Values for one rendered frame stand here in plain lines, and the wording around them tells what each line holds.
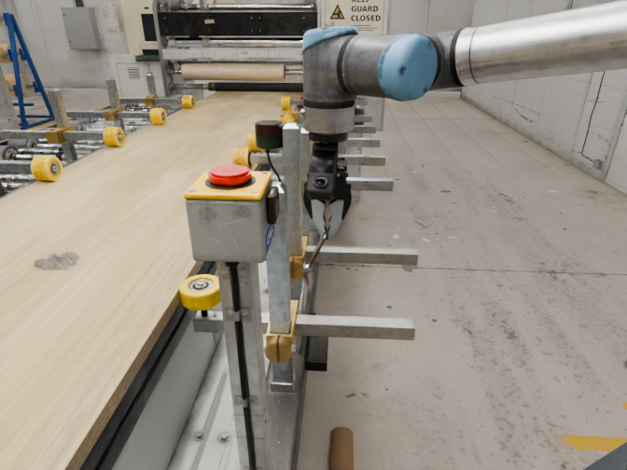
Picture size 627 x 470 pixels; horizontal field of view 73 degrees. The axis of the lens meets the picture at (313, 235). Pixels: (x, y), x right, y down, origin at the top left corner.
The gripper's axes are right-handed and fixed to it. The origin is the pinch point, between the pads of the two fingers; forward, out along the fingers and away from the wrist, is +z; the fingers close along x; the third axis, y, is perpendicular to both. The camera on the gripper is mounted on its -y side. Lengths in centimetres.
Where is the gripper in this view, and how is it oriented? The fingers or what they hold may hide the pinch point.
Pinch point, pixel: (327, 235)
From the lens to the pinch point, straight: 83.8
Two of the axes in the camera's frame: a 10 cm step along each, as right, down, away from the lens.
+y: 0.7, -4.4, 9.0
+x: -10.0, -0.2, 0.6
